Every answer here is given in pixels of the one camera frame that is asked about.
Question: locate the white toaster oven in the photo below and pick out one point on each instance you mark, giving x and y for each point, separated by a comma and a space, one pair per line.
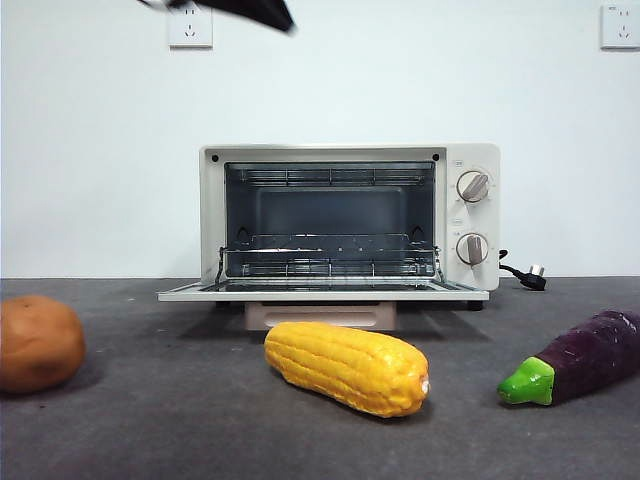
475, 220

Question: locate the glass oven door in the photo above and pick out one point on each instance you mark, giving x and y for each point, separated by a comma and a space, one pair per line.
320, 296

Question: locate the purple eggplant with green stem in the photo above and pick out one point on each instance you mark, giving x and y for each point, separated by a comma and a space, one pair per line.
590, 360

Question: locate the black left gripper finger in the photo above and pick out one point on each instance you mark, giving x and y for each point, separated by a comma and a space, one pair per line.
250, 10
284, 10

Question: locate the brown potato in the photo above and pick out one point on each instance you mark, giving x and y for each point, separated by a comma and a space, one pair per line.
37, 345

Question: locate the beige oven knob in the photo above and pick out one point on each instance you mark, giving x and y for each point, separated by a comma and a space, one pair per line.
473, 187
472, 249

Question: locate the yellow corn cob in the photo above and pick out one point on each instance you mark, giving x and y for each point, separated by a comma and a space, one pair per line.
345, 367

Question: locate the white wall socket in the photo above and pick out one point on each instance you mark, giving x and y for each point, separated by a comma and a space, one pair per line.
621, 27
190, 30

